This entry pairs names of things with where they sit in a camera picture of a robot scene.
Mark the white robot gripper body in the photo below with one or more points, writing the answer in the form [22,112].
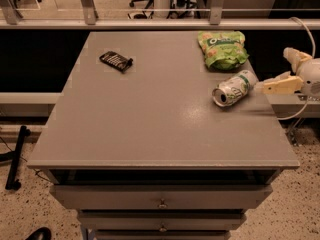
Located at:
[310,72]

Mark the grey drawer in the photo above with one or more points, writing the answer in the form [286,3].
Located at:
[147,197]
[167,220]

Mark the black snack wrapper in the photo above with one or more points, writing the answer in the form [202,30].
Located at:
[116,61]

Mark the grey drawer cabinet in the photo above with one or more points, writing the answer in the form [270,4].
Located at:
[157,124]

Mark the black stand leg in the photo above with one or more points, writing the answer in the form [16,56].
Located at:
[14,156]

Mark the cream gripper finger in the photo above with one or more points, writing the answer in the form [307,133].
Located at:
[295,57]
[285,83]

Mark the upper drawer knob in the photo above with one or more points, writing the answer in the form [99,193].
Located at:
[162,205]

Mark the upper grey drawer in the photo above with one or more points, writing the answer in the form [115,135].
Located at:
[147,197]

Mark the green rice chip bag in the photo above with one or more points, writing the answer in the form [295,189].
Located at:
[223,50]

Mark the centre office chair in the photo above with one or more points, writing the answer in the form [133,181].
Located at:
[150,9]

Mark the metal railing ledge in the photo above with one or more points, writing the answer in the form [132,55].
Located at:
[193,15]

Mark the black shoe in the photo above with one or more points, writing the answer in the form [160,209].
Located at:
[42,233]

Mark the silver green 7up can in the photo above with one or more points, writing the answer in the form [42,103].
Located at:
[230,91]

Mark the middle drawer knob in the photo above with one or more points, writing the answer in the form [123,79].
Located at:
[162,229]

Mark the drawer knob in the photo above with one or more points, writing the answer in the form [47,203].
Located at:
[162,229]
[162,205]

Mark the middle grey drawer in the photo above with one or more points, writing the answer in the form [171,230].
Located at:
[167,220]

